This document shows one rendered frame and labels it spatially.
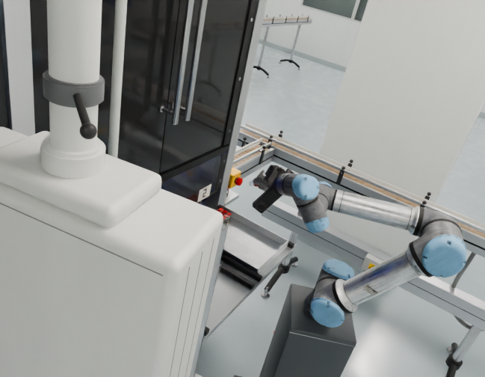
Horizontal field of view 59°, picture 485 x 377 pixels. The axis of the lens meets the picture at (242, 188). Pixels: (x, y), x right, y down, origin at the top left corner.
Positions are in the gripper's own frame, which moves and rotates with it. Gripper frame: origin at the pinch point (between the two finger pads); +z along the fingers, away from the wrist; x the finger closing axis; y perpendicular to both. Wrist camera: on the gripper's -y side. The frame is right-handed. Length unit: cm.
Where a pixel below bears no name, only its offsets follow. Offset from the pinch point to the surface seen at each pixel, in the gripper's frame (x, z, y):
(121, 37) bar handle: 66, -41, -1
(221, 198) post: -6.1, 40.2, -6.8
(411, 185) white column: -124, 73, 80
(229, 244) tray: -11.8, 17.5, -23.3
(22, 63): 78, -44, -19
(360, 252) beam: -105, 59, 19
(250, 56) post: 28, 10, 41
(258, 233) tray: -23.4, 23.0, -11.7
